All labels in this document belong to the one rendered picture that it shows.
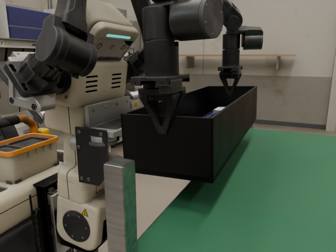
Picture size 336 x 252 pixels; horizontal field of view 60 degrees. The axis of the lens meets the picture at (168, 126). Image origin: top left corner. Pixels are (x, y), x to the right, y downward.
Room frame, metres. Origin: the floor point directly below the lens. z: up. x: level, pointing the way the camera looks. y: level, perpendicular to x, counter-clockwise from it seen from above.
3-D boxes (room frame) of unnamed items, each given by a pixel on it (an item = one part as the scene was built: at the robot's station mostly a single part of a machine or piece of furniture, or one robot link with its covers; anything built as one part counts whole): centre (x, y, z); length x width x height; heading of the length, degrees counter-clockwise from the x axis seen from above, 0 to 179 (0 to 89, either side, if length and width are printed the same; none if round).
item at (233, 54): (1.01, -0.21, 1.22); 0.10 x 0.07 x 0.07; 157
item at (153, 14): (0.49, 0.01, 1.28); 0.07 x 0.06 x 0.07; 51
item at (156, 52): (0.49, 0.01, 1.22); 0.10 x 0.07 x 0.07; 157
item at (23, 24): (2.96, 1.34, 1.52); 0.51 x 0.13 x 0.27; 156
